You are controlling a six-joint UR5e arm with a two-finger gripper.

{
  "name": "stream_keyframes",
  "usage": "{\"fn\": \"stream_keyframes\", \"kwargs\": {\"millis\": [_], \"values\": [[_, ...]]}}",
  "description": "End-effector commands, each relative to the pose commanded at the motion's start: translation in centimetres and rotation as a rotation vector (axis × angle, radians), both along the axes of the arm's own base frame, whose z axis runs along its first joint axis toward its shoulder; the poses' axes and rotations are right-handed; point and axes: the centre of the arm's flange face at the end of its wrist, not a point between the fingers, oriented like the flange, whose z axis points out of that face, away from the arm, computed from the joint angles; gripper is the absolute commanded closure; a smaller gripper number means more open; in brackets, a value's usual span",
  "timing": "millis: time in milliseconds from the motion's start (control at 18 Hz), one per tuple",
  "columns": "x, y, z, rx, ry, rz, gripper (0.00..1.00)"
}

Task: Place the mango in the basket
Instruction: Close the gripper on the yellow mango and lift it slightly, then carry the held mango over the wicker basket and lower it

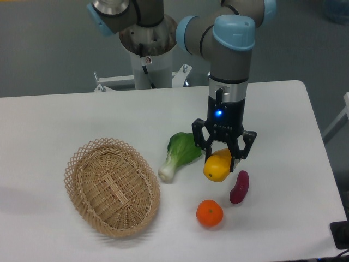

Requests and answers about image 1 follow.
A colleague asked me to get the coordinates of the green bok choy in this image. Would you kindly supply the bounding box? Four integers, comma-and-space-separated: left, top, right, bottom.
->
158, 132, 202, 182

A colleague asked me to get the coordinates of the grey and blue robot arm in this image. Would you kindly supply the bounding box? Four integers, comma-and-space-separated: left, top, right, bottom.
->
87, 1, 276, 169

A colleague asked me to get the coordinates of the white frame at right edge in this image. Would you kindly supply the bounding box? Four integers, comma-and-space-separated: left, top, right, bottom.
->
322, 92, 348, 145

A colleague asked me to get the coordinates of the purple sweet potato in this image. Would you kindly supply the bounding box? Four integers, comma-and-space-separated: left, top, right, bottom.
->
230, 170, 250, 204

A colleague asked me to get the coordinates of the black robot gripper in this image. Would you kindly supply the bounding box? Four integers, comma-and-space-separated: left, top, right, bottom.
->
191, 79, 257, 172

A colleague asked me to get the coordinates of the orange tangerine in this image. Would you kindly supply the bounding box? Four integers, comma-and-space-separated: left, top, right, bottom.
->
196, 200, 224, 227

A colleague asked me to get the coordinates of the black device at table edge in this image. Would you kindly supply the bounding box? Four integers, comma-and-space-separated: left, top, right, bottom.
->
330, 221, 348, 249

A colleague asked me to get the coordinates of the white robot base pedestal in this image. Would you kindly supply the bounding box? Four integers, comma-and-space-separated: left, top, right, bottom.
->
94, 14, 192, 92

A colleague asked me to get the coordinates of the woven wicker basket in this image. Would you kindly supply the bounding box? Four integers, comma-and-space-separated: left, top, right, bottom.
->
64, 138, 160, 238

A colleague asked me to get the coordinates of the yellow mango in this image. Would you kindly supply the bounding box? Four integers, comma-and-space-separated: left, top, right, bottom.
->
203, 148, 231, 182

